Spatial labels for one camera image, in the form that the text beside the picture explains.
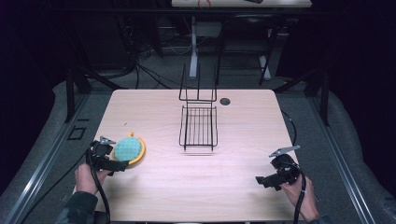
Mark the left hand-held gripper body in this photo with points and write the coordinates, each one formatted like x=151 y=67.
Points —
x=100 y=152

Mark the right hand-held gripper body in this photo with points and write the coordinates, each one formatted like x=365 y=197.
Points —
x=286 y=169

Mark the round green pad yellow rim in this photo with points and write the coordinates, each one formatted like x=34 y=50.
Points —
x=128 y=149

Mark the person's right hand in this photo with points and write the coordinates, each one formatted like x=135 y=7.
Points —
x=295 y=194

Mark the person's left hand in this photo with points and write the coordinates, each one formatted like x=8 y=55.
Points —
x=85 y=180

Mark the black table grommet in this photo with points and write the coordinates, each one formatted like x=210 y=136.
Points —
x=224 y=101

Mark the white desk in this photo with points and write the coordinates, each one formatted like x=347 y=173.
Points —
x=280 y=3

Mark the dark flat device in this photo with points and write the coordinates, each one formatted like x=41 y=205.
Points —
x=253 y=1

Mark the metal floor rail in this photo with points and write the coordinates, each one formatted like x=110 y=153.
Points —
x=40 y=168
x=345 y=174

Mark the black metal stand frame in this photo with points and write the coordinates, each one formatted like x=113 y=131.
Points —
x=325 y=102
x=70 y=99

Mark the black chair frame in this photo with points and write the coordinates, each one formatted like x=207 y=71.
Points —
x=270 y=46

